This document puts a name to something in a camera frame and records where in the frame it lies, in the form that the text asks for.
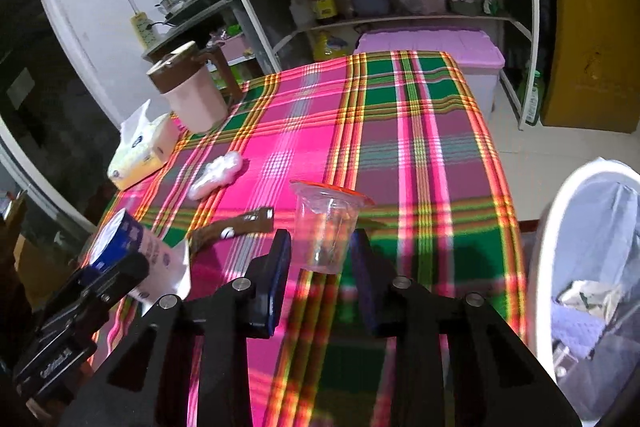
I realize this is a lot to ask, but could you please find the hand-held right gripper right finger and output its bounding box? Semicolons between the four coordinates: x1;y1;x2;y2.
350;229;583;427

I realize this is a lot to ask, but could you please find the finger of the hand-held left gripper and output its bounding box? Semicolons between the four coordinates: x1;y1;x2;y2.
40;252;151;344

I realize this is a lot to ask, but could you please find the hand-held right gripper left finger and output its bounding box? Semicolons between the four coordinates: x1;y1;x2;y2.
60;229;293;427

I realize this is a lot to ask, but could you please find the white paper cup blue label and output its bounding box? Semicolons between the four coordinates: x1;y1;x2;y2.
82;208;192;306

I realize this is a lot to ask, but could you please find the pinkish clear plastic cup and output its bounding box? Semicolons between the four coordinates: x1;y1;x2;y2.
290;179;376;274

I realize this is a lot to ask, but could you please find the white trash bin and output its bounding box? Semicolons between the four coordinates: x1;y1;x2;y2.
529;157;640;427

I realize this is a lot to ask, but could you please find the white foam net sleeve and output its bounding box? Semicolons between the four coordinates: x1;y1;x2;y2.
552;302;609;361

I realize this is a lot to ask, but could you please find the crushed paper cup green print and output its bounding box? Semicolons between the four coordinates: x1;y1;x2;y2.
557;279;624;321

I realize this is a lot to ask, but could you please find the yellow tissue pack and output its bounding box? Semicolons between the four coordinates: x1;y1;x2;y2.
107;99;181;190

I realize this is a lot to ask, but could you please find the clear plastic bag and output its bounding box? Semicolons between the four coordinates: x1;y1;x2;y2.
187;152;246;200

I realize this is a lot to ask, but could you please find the plaid tablecloth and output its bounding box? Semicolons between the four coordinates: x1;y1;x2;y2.
82;51;529;427

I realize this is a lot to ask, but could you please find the pink pitcher brown lid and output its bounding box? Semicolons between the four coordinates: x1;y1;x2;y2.
146;41;241;134

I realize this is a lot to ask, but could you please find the pink basket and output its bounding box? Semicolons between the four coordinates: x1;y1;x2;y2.
217;34;246;63

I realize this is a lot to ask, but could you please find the bluish bin liner bag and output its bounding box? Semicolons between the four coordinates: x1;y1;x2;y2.
550;179;640;423

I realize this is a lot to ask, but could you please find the yellow power strip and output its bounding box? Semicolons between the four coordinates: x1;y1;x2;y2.
130;11;159;51

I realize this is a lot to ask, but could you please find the green bottle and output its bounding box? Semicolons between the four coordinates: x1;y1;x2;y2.
517;71;544;126

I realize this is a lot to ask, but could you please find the oil bottle yellow label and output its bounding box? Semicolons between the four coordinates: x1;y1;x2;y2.
312;0;339;26

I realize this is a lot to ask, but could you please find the black cooktop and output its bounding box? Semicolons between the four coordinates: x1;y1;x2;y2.
160;0;249;26

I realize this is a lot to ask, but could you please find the yellow door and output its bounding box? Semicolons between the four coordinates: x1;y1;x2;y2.
542;0;640;136

